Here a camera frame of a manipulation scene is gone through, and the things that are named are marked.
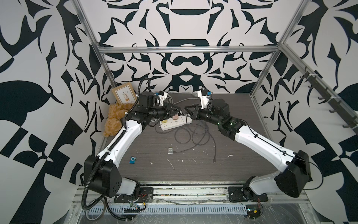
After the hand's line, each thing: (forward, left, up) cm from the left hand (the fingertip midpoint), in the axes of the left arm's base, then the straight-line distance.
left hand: (179, 108), depth 74 cm
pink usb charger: (+11, +2, -24) cm, 26 cm away
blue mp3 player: (-16, +28, -28) cm, 43 cm away
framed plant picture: (+29, +39, -17) cm, 51 cm away
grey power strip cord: (+31, -4, -28) cm, 42 cm away
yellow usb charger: (+9, +10, -25) cm, 28 cm away
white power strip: (+8, +5, -26) cm, 28 cm away
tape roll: (-36, +46, -28) cm, 65 cm away
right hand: (-2, -3, +3) cm, 4 cm away
